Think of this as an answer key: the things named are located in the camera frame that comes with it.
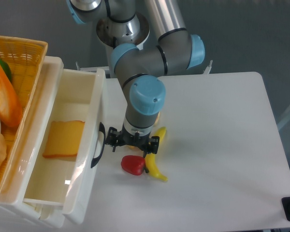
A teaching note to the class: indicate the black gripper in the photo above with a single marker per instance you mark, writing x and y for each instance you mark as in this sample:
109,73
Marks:
117,138

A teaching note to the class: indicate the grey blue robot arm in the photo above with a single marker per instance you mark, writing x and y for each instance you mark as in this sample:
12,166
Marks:
143,92

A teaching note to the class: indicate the white drawer cabinet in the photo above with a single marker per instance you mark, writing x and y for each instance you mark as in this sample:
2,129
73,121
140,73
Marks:
13,209

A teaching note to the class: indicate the yellow bell pepper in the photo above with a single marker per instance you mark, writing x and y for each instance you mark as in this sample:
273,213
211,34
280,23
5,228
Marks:
132,147

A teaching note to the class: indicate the red bell pepper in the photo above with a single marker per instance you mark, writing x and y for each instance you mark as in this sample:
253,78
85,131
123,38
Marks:
134,165

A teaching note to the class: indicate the yellow banana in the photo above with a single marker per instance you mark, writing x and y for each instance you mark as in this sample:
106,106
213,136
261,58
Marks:
150,159

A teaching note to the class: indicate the knotted bread bun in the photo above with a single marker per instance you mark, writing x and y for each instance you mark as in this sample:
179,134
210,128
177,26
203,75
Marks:
157,119

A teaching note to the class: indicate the yellow toast slice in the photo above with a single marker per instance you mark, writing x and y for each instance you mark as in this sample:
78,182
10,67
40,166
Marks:
63,139

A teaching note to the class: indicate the orange baguette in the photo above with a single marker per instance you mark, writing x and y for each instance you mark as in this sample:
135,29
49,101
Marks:
11,112

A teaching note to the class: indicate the yellow woven basket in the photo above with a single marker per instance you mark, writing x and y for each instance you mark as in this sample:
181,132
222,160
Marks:
25,58

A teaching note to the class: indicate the green pepper in basket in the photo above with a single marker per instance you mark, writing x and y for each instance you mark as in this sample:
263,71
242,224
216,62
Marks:
6,69

